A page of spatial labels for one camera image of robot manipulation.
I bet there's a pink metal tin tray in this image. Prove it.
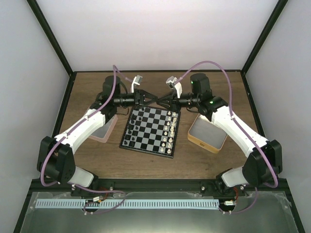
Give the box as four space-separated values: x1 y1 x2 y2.
89 115 118 143

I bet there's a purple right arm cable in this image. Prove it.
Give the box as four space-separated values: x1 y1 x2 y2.
178 61 279 215

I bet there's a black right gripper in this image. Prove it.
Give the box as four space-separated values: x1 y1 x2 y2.
157 90 200 114

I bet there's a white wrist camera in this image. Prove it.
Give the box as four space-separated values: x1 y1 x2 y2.
166 76 183 99
131 75 143 93

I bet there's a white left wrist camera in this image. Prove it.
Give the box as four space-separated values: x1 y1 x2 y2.
131 75 143 93

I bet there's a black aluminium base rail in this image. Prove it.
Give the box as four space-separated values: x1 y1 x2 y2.
31 178 287 197

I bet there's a black enclosure frame post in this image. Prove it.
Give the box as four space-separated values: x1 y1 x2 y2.
26 0 73 76
241 0 288 75

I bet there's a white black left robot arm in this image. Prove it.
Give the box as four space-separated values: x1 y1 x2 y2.
37 75 157 196

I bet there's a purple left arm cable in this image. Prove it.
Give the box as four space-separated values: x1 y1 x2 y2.
40 64 133 216

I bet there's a gold metal tin tray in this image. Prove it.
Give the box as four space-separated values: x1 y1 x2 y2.
188 114 227 154

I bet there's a black enclosure frame post right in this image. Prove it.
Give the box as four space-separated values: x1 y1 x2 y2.
241 0 288 75

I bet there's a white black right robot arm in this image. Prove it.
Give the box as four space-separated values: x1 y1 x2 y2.
157 73 282 196

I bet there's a light blue slotted cable duct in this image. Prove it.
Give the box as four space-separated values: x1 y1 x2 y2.
35 199 219 210

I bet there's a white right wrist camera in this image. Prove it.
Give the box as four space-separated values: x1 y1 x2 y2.
166 76 183 99

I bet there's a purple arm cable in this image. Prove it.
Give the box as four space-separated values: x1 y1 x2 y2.
40 64 133 216
178 61 279 215

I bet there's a black enclosure frame post left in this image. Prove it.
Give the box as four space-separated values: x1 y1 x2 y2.
26 0 73 76

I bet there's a magnetic chess board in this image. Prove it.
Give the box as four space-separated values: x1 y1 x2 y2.
120 106 180 158

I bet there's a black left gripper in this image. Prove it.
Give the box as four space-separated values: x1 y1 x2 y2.
114 89 158 109

